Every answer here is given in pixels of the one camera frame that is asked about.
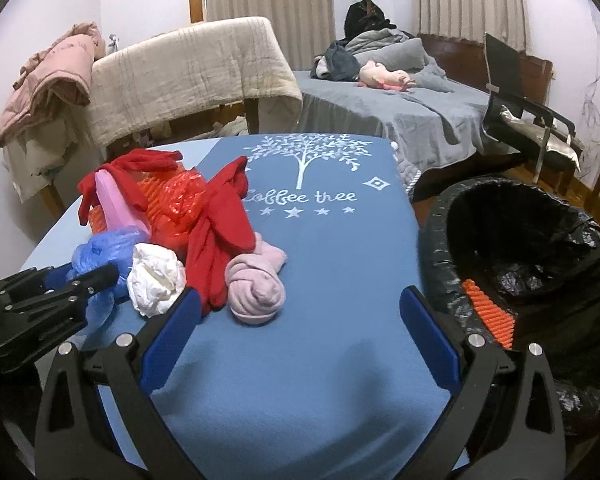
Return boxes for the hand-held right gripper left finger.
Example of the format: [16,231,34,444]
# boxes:
[34,287,203,480]

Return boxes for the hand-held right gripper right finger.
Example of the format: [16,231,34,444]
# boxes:
[399,285,568,480]

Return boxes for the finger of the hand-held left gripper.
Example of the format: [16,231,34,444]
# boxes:
[0,266,75,311]
[0,262,121,332]

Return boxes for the blue plastic bag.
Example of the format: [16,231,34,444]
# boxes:
[70,226,149,334]

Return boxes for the white paper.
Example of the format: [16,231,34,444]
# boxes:
[127,243,187,317]

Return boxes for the orange foam fruit net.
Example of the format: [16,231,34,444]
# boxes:
[87,170,181,236]
[462,280,516,350]

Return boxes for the pink plastic wrapper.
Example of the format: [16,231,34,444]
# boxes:
[95,170,152,235]

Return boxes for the pink sock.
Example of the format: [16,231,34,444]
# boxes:
[225,245,287,325]

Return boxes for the red plastic bag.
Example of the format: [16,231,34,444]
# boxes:
[150,167,217,257]

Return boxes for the red knit glove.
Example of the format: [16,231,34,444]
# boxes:
[184,156,259,312]
[76,149,184,227]

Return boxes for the black bagged trash bin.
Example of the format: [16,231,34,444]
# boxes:
[417,177,600,436]

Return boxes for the wooden chair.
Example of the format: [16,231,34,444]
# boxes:
[10,175,69,219]

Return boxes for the blue printed tablecloth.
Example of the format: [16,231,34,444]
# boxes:
[17,132,472,480]

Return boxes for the beige cloth pile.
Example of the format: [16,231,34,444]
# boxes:
[130,115,251,146]

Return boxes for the pink quilted jacket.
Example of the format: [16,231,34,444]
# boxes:
[0,22,106,146]

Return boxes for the beige blanket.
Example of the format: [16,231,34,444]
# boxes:
[90,16,304,149]

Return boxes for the silver cushion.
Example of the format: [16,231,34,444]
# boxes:
[499,105,582,171]

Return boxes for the grey bed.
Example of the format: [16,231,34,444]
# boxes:
[292,60,497,182]

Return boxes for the pink plush toy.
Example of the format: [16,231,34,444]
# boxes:
[357,60,415,92]

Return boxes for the black chair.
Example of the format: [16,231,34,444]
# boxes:
[481,32,587,184]

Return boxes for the wooden headboard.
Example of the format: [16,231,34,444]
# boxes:
[417,34,554,111]

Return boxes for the grey quilt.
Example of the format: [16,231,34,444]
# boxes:
[344,30,454,94]

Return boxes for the dark grey garment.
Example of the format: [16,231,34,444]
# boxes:
[312,42,361,81]

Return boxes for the black bag on stand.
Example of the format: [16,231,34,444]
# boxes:
[343,2,397,44]

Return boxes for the narrow beige curtain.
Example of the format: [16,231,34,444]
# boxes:
[414,0,529,54]

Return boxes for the hanging white cables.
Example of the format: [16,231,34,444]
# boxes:
[581,10,600,132]

